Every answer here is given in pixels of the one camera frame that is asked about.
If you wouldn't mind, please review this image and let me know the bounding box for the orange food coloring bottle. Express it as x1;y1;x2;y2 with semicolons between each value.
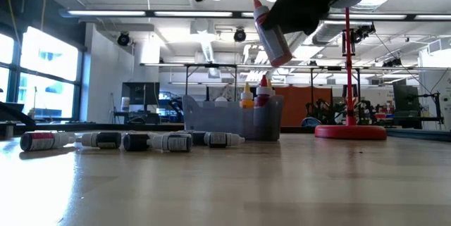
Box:
252;0;294;68

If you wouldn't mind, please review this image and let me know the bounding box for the red food coloring bottle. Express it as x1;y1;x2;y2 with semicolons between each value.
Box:
253;74;273;108

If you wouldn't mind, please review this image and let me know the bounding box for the grey translucent plastic bin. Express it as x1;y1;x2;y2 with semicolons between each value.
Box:
182;94;284;142

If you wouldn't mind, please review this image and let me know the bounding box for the overhead light bar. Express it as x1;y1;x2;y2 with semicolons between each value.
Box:
59;9;451;22

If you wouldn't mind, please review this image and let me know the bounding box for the black ceiling spotlight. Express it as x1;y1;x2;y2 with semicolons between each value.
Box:
352;23;377;43
116;31;131;47
233;27;247;43

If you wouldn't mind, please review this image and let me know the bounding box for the black computer monitor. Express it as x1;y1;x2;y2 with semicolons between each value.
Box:
122;82;160;114

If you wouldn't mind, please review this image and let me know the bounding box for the red desk lamp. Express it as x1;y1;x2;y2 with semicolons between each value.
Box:
314;0;388;141

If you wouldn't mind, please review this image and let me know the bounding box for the large bright window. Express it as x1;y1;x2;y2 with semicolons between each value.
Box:
0;25;84;121

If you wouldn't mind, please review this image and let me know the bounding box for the black background table frame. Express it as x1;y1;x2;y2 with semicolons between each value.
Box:
183;63;237;101

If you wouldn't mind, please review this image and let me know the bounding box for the orange partition wall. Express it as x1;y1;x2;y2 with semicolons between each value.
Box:
274;85;333;127

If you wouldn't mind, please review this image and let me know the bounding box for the black aluminium table frame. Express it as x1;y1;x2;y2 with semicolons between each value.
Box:
0;101;451;142

